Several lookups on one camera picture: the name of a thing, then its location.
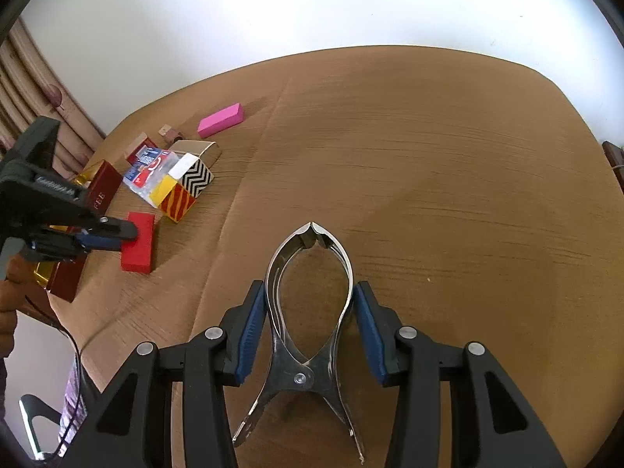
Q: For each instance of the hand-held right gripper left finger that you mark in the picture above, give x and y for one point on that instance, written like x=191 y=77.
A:
x=248 y=336

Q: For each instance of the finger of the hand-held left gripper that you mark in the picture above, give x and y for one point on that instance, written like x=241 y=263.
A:
x=97 y=242
x=114 y=228

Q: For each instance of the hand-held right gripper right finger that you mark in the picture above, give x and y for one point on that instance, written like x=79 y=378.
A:
x=370 y=341

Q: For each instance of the red block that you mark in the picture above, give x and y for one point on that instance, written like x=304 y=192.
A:
x=139 y=256

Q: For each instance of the red tin with gold inside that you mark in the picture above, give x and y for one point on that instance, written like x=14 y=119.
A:
x=66 y=280

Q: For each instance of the plastic bag with blue packet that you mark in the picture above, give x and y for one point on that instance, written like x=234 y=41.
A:
x=144 y=168

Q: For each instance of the orange striped yellow box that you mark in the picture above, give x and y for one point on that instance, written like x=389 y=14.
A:
x=178 y=204

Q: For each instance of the steel spring tongs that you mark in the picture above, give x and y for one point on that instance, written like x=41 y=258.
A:
x=302 y=379

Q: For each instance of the pink lip gloss tube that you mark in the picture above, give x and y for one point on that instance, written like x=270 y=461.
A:
x=171 y=134

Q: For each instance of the pink block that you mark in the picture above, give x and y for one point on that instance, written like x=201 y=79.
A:
x=219 y=121

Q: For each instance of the person's left hand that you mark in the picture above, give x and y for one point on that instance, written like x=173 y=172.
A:
x=7 y=317

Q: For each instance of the dark red gold box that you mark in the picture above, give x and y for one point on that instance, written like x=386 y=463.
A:
x=102 y=187

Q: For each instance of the small brown box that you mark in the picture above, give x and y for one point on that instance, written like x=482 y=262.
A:
x=136 y=146

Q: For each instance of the beige patterned curtain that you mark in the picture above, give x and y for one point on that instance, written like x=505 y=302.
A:
x=29 y=92

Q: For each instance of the gold open box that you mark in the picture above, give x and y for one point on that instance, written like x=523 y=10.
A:
x=195 y=147

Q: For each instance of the purple cloth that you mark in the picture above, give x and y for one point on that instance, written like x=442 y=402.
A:
x=73 y=399

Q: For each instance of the brown tablecloth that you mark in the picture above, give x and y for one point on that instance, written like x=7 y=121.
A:
x=438 y=180

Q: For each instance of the dark wooden furniture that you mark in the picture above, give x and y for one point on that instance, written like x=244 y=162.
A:
x=615 y=156

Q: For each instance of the grey chair frame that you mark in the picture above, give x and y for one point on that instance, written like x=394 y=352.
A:
x=31 y=419

